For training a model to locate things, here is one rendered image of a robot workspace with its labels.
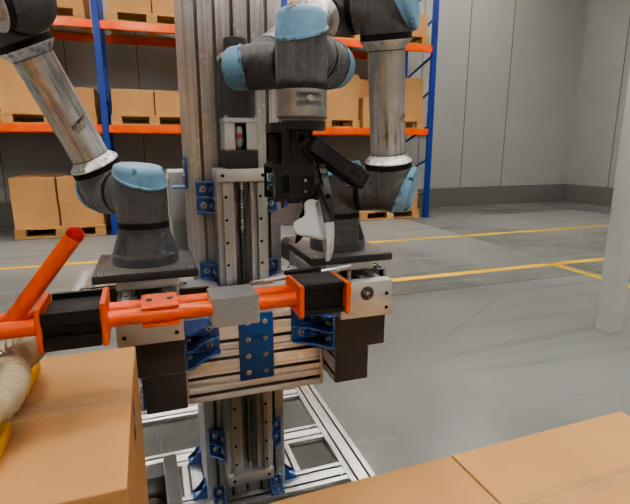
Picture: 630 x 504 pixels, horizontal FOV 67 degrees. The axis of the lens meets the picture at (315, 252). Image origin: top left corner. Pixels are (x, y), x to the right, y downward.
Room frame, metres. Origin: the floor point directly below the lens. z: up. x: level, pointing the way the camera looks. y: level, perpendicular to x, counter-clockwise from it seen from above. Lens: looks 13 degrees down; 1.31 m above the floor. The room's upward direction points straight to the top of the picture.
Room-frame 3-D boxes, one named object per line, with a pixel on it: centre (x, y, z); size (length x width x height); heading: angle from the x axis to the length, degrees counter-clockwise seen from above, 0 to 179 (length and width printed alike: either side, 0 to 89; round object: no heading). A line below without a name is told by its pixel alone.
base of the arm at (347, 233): (1.28, -0.06, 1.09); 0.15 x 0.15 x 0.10
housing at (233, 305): (0.69, 0.12, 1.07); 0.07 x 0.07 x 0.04; 20
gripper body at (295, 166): (0.73, 0.03, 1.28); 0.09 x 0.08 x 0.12; 110
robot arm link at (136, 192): (1.12, 0.41, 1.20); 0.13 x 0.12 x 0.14; 52
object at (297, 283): (0.73, 0.00, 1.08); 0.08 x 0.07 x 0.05; 110
